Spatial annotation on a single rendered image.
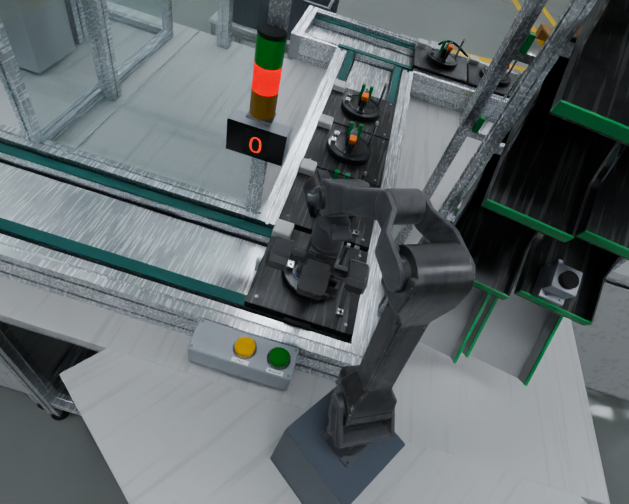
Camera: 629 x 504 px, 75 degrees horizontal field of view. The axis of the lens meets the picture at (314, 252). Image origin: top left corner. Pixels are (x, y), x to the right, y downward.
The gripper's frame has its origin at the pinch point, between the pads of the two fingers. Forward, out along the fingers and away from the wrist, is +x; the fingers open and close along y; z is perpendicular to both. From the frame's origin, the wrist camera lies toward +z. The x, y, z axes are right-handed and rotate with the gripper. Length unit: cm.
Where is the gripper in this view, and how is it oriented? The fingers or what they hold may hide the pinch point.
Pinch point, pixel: (312, 280)
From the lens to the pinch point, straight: 79.4
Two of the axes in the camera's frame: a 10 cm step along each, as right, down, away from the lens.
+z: -2.2, 7.2, -6.6
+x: -2.0, 6.3, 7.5
